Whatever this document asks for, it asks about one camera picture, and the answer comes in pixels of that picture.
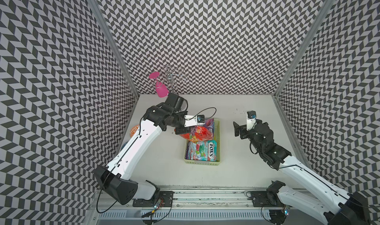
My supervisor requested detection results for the light green plastic basket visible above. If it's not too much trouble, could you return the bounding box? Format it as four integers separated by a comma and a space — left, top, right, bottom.
184, 119, 221, 166

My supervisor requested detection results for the red candy bag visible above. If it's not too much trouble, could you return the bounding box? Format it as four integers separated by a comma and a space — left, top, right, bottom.
180, 126, 214, 143

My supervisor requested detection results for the teal candy bag front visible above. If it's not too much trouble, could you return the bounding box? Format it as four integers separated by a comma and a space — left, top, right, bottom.
185, 140, 217, 162

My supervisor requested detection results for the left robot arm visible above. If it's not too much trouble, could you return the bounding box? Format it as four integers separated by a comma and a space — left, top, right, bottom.
93, 93, 188, 205

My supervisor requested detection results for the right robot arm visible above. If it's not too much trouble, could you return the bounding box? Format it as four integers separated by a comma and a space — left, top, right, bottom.
233, 118, 371, 225

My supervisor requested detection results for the pink plastic wine glass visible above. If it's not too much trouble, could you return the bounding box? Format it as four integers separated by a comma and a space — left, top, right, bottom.
149, 72, 169, 98

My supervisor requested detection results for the orange patterned bowl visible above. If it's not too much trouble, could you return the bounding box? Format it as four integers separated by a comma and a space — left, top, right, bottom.
129, 125, 140, 138

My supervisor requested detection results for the chrome glass holder stand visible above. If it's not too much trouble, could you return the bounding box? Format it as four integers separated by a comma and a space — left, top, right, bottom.
164, 65, 187, 94

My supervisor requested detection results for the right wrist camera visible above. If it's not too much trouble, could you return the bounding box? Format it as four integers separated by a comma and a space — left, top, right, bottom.
246, 111, 257, 131

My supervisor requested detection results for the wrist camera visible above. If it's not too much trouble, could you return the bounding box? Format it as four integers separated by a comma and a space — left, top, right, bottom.
184, 115, 206, 127
246, 111, 257, 131

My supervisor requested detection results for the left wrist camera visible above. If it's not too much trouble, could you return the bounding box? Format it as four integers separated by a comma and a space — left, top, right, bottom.
184, 115, 206, 127

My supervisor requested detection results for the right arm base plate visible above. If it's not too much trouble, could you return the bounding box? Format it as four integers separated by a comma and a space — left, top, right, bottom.
247, 191, 284, 208

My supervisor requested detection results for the aluminium front rail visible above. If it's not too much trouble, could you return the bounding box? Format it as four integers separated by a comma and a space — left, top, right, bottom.
88, 186, 266, 211

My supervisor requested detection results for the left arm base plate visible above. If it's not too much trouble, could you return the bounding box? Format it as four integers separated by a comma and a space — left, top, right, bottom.
133, 190, 174, 208

